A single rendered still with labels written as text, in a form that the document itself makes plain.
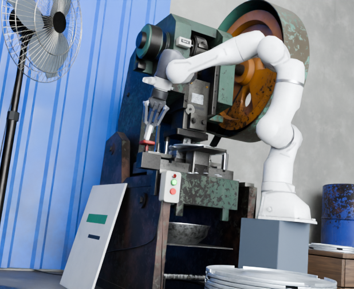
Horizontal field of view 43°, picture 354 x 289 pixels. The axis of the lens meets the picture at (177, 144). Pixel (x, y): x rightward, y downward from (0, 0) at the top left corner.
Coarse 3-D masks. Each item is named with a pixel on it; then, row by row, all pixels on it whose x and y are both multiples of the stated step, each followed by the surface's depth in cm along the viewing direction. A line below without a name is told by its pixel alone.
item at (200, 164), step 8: (184, 152) 230; (192, 152) 223; (200, 152) 224; (208, 152) 223; (216, 152) 221; (224, 152) 219; (192, 160) 222; (200, 160) 224; (208, 160) 226; (192, 168) 221; (200, 168) 223; (208, 168) 226
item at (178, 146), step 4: (176, 144) 220; (180, 144) 218; (184, 144) 217; (188, 144) 216; (192, 144) 216; (196, 144) 216; (200, 144) 216; (172, 148) 229; (176, 148) 228; (180, 148) 226; (184, 148) 225
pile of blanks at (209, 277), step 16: (208, 272) 100; (208, 288) 104; (224, 288) 93; (240, 288) 90; (256, 288) 89; (272, 288) 94; (288, 288) 89; (304, 288) 88; (320, 288) 90; (336, 288) 96
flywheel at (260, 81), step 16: (256, 16) 261; (272, 16) 248; (240, 32) 279; (272, 32) 245; (256, 64) 259; (240, 80) 265; (256, 80) 257; (272, 80) 238; (240, 96) 268; (256, 96) 254; (224, 112) 279; (240, 112) 265; (256, 112) 246; (224, 128) 271; (240, 128) 257
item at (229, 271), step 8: (216, 272) 96; (224, 272) 100; (232, 272) 102; (240, 272) 104; (248, 272) 100; (256, 272) 101; (264, 272) 103; (272, 272) 105; (280, 272) 115; (288, 272) 114; (296, 272) 113; (248, 280) 90; (256, 280) 89; (264, 280) 89; (272, 280) 88; (280, 280) 95; (288, 280) 96; (296, 280) 98; (304, 280) 100; (312, 280) 101; (320, 280) 103; (328, 280) 104
